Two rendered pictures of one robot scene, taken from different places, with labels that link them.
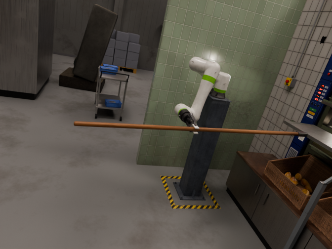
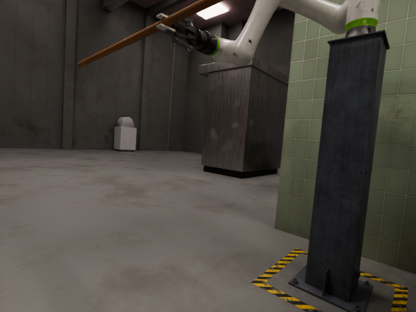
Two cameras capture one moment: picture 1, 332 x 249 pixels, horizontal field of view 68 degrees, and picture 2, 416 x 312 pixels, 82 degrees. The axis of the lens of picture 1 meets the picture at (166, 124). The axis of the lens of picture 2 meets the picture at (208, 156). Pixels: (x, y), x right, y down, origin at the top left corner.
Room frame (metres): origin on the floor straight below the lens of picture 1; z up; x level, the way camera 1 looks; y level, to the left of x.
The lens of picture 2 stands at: (1.33, -1.14, 0.70)
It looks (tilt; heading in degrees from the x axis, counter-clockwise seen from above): 4 degrees down; 60
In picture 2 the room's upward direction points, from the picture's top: 4 degrees clockwise
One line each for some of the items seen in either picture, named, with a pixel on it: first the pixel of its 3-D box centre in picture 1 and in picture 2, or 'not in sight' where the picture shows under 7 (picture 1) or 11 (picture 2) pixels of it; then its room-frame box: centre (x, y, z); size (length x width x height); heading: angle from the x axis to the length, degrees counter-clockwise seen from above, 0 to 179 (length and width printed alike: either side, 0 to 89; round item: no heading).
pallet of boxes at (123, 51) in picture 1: (119, 50); not in sight; (8.89, 2.19, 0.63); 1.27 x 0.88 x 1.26; 109
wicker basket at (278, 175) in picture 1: (305, 179); not in sight; (2.09, -1.40, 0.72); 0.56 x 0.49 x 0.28; 17
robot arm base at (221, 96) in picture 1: (216, 92); (361, 41); (2.56, -0.43, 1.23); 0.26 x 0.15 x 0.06; 19
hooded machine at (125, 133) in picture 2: not in sight; (125, 134); (3.17, 8.58, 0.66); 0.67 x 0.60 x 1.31; 19
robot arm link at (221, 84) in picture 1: (221, 81); (361, 11); (2.51, -0.44, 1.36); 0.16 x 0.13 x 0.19; 64
